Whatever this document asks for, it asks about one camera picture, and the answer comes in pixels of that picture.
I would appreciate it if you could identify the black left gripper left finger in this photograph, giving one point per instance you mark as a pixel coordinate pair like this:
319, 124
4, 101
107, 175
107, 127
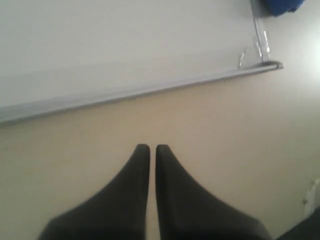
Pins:
116, 212

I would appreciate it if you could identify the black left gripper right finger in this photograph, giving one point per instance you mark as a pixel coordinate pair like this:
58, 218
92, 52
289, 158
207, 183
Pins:
187, 211

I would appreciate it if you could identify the blue cloth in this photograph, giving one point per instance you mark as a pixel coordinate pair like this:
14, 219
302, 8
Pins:
279, 7

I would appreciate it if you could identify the aluminium framed whiteboard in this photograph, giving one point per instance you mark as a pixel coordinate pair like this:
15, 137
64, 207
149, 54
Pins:
64, 54

